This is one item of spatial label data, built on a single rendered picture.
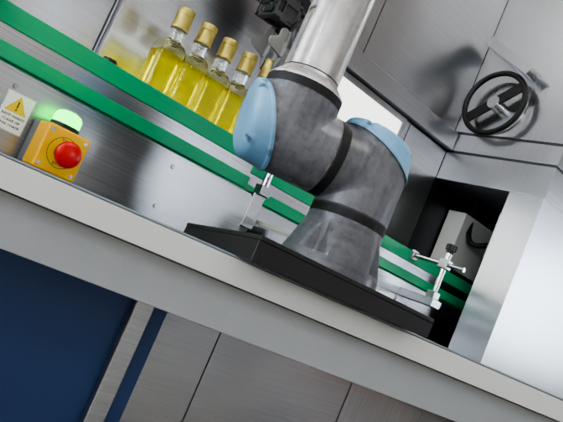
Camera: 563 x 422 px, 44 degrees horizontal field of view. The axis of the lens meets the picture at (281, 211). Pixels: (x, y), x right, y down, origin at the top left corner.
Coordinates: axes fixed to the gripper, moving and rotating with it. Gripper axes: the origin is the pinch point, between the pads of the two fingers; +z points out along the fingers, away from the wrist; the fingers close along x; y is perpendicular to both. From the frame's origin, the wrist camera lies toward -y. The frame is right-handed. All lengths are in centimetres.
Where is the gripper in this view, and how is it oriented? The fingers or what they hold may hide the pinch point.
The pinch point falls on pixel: (271, 65)
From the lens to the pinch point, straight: 153.7
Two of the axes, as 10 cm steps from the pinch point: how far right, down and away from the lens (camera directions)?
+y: -6.7, -3.6, -6.5
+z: -3.9, 9.2, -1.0
